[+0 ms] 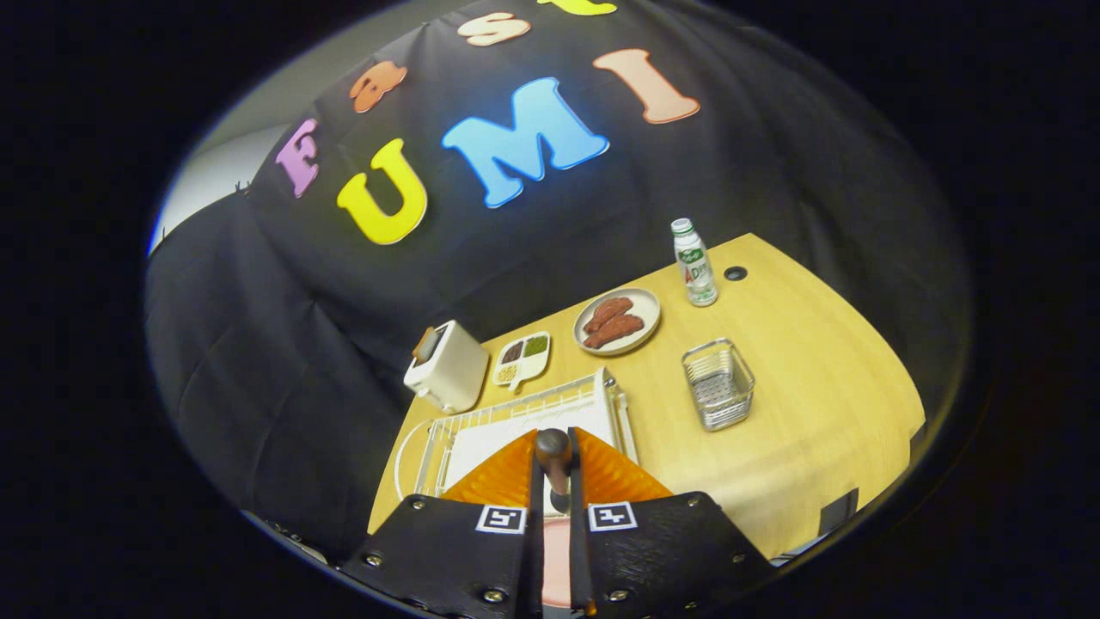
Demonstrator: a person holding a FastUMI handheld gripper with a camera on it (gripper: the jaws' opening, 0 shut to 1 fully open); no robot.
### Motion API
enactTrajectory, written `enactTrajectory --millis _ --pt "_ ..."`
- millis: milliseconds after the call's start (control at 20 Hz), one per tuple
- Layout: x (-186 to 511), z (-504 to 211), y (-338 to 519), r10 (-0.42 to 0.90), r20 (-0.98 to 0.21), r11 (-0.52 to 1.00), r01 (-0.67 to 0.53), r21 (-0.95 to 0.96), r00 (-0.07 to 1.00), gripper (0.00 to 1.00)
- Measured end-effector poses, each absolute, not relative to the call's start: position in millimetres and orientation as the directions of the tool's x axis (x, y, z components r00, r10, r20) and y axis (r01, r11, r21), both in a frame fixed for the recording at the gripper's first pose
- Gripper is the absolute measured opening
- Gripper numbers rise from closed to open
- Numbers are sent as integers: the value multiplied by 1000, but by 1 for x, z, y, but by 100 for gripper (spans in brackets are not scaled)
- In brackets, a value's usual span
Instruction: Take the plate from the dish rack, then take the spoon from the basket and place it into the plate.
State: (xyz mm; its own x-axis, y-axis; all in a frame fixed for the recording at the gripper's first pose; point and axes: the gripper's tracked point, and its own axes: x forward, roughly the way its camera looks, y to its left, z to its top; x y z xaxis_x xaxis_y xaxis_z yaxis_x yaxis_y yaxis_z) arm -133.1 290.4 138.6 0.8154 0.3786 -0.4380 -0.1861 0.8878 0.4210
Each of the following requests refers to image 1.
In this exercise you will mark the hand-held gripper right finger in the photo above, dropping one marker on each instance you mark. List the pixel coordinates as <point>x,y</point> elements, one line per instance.
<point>653,559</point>

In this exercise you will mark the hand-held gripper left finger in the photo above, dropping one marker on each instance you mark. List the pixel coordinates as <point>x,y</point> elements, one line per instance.
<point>464,559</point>

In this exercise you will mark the pink plate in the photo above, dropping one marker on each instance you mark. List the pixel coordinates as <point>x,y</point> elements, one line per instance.
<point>557,559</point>

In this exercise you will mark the white dish rack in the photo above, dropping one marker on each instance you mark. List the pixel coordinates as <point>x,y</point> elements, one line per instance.
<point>481,438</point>

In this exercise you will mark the white divided sauce dish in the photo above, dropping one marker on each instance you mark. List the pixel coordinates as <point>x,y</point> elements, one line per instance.
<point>522,361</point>

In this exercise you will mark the beige plate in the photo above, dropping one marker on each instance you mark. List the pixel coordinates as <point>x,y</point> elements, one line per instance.
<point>646,309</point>

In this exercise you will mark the white toaster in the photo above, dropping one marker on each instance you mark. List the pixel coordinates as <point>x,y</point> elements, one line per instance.
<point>451,374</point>

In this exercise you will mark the brown toast slice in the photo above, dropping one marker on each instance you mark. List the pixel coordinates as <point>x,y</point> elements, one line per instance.
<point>425,344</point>

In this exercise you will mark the brown sausage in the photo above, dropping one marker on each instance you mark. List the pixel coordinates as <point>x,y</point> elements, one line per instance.
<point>618,329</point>
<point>608,309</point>

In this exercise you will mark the black backdrop cloth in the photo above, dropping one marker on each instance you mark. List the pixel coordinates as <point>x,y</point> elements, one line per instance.
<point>301,344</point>

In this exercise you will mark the white green-label bottle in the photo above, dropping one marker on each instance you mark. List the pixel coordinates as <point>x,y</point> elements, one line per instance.
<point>696,271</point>

